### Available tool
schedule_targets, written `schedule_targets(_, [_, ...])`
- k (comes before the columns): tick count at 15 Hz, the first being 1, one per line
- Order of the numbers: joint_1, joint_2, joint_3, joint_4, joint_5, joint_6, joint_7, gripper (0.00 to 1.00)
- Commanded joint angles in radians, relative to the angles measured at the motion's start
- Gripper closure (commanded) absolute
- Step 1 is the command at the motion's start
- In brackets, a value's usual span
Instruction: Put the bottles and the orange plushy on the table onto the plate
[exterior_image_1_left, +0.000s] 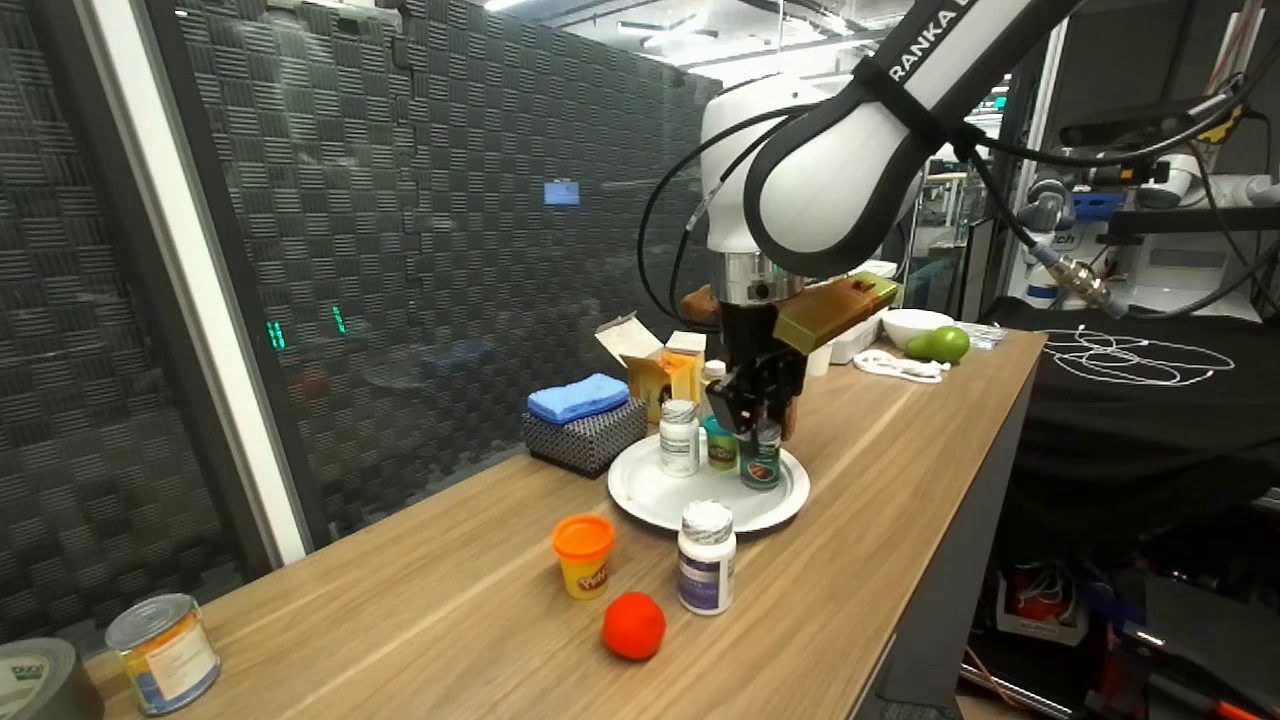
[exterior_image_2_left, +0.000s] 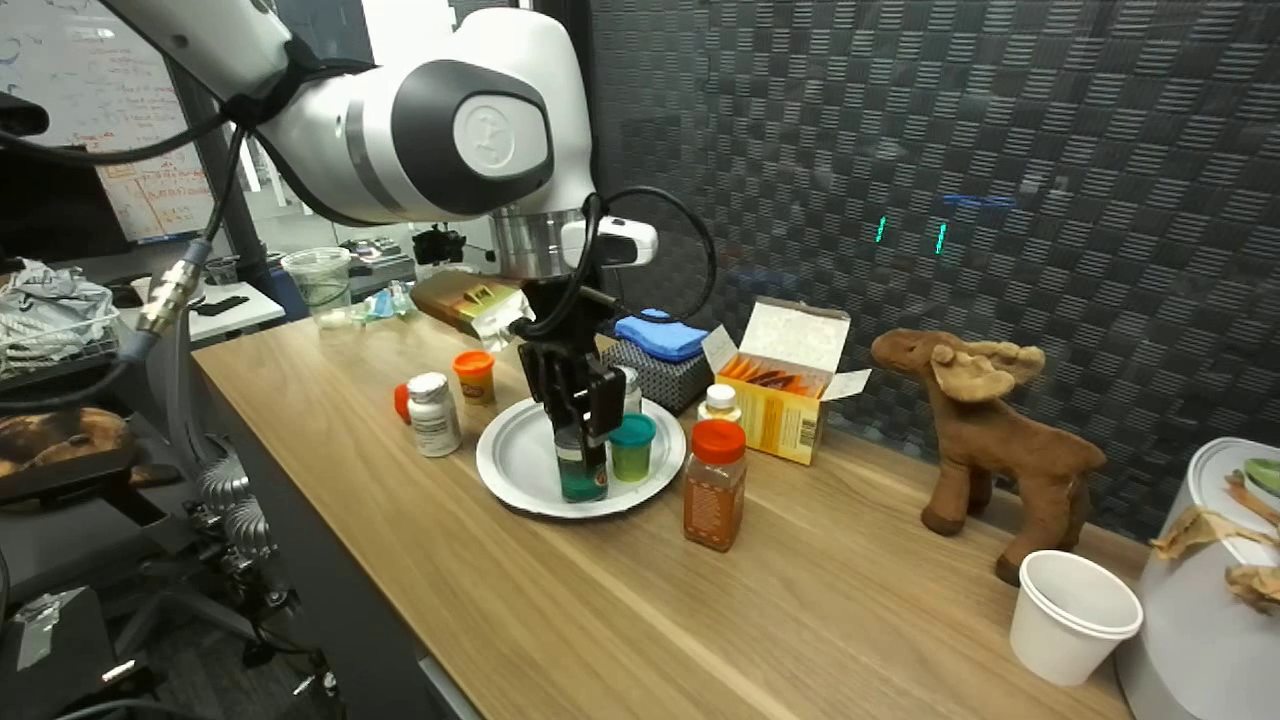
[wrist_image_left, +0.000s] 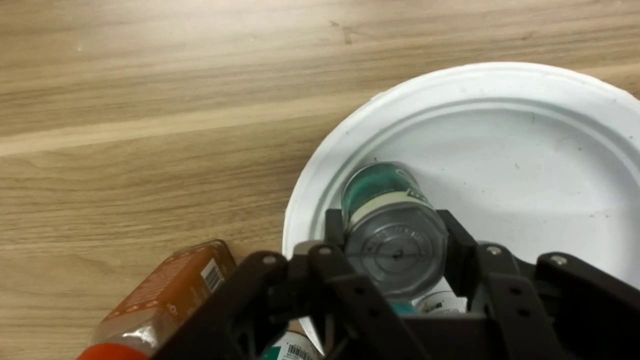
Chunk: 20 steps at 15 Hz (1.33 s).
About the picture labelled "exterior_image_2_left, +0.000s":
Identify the blue folded cloth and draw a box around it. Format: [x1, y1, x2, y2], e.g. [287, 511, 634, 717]
[613, 303, 713, 363]

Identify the white paper plate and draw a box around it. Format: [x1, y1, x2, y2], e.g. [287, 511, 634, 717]
[471, 395, 690, 524]

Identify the clear plastic bag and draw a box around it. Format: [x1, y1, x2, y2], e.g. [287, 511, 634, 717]
[315, 276, 431, 332]

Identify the green tin can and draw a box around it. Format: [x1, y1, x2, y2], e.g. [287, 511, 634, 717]
[551, 423, 616, 507]

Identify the small black device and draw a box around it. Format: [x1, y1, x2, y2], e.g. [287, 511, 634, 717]
[413, 224, 471, 268]

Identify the brown patterned cushion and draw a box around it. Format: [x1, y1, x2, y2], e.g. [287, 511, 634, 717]
[0, 395, 137, 484]

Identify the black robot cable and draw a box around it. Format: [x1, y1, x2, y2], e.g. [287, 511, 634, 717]
[584, 180, 724, 325]

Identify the teal lid dough tub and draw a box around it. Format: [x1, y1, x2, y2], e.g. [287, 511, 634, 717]
[604, 412, 661, 484]

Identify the brown moose plush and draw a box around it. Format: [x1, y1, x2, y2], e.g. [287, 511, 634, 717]
[869, 325, 1111, 586]

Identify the orange spice bottle red lid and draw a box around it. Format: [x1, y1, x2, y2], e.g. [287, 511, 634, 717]
[679, 415, 750, 555]

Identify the orange lid dough tub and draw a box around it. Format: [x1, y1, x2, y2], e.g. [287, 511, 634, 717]
[450, 348, 499, 407]

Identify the black metal stand pole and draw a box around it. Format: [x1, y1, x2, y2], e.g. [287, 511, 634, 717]
[170, 65, 276, 293]

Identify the pile of gray clothes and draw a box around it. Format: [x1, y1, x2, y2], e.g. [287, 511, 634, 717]
[0, 254, 122, 374]

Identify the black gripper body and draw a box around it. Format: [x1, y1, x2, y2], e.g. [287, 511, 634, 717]
[508, 270, 618, 395]

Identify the gray foam block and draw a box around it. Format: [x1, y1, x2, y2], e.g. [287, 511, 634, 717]
[604, 334, 716, 415]

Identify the open yellow cardboard box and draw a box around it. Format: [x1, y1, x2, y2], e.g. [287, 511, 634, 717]
[700, 294, 874, 469]

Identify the white paper cup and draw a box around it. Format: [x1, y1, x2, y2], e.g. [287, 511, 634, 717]
[1009, 547, 1148, 690]

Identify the translucent plastic container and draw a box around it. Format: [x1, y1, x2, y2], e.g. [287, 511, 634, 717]
[281, 242, 354, 311]

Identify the large white bucket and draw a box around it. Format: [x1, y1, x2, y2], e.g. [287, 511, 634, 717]
[1114, 430, 1280, 720]

